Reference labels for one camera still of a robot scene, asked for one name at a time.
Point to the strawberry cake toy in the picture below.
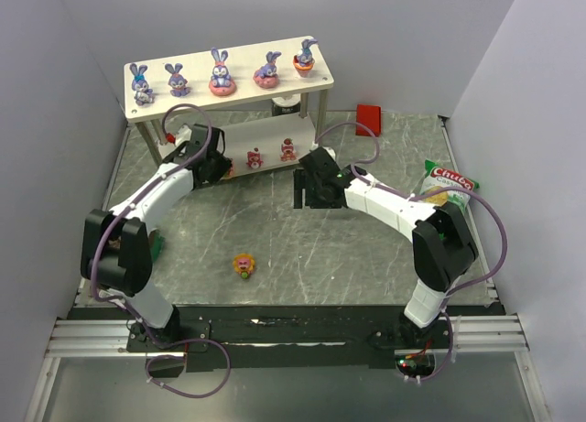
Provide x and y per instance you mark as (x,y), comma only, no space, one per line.
(288,152)

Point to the green chips bag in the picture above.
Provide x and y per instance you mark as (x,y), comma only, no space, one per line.
(439,183)

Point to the pink strawberry bear toy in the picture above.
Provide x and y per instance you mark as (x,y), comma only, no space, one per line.
(229,172)

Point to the small purple bunny toy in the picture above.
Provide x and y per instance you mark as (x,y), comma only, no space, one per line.
(143,94)

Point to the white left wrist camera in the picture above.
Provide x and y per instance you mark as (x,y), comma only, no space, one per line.
(183,135)

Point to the purple bunny with red bow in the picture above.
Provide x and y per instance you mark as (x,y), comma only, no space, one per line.
(177,82)

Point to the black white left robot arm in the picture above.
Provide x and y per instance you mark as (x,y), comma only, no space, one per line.
(116,252)

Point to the pink white roll cake toy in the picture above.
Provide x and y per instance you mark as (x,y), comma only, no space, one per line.
(254,159)

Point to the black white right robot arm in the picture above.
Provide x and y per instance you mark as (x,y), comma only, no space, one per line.
(443,247)

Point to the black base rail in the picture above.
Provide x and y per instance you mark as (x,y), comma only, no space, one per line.
(212,337)

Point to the black jar behind shelf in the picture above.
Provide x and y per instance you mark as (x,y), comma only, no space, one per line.
(289,104)

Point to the red plastic block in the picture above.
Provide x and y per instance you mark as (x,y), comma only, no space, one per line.
(370,116)

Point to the orange sunflower toy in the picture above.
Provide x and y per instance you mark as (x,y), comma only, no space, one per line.
(244,265)

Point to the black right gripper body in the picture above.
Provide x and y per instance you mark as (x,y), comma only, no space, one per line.
(305,189)

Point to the white two-tier wooden shelf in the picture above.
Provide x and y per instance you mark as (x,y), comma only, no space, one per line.
(265,134)

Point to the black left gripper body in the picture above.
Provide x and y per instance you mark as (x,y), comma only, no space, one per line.
(220,168)

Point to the chocolate donut on green plate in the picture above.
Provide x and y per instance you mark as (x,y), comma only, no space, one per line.
(156,244)

